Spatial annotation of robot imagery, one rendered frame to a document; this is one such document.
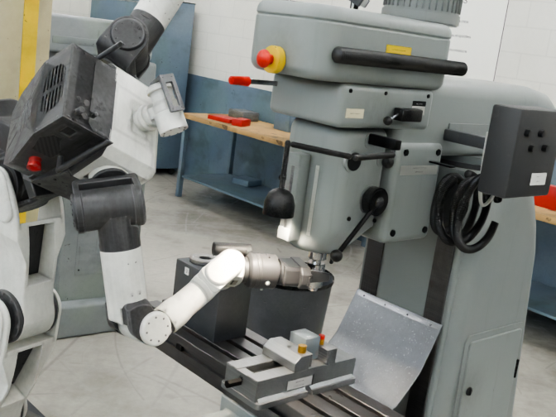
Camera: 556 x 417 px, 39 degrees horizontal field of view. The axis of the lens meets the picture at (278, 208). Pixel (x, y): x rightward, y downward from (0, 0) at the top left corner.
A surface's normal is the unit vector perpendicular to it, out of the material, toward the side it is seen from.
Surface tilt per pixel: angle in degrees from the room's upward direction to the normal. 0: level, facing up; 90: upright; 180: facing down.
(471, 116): 90
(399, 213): 90
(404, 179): 90
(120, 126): 58
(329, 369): 90
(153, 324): 80
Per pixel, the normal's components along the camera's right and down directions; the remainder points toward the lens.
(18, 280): -0.53, 0.11
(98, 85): 0.78, -0.32
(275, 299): -0.29, 0.24
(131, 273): 0.65, 0.07
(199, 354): -0.74, 0.05
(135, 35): 0.14, -0.25
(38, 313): 0.85, 0.07
